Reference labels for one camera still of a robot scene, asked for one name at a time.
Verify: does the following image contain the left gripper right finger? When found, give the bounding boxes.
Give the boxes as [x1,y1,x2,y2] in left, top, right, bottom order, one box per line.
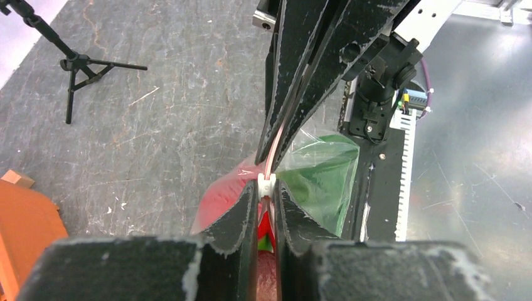
[274,181,497,300]

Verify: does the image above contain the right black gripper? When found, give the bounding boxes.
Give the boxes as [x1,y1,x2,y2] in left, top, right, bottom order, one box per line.
[252,0,412,171]

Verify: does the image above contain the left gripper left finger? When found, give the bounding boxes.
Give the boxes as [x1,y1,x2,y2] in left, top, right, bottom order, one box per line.
[18,180,258,300]

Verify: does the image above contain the toy watermelon slice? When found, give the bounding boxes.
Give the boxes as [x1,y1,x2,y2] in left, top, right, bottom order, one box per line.
[190,162,263,234]

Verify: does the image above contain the green toy bok choy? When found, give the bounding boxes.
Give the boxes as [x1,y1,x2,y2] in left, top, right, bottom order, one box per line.
[275,130,360,236]

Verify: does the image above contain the clear polka dot zip bag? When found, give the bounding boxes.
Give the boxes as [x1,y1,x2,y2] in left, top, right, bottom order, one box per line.
[190,124,361,301]

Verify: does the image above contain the orange plastic basket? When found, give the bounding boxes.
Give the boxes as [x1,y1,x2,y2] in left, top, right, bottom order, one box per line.
[1,180,68,300]

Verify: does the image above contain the dark purple toy plum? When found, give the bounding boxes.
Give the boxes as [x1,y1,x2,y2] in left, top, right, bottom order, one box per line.
[256,250,277,301]

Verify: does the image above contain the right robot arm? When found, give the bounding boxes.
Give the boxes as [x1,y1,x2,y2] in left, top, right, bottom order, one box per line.
[253,1,459,171]

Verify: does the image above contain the tan wooden cube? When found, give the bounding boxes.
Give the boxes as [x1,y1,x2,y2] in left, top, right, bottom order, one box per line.
[1,169,35,189]

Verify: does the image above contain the black tripod stand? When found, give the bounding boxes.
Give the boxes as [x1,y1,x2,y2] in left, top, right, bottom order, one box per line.
[1,0,148,124]

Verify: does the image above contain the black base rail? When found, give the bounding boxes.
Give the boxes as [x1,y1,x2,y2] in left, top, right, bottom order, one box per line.
[338,78,418,244]

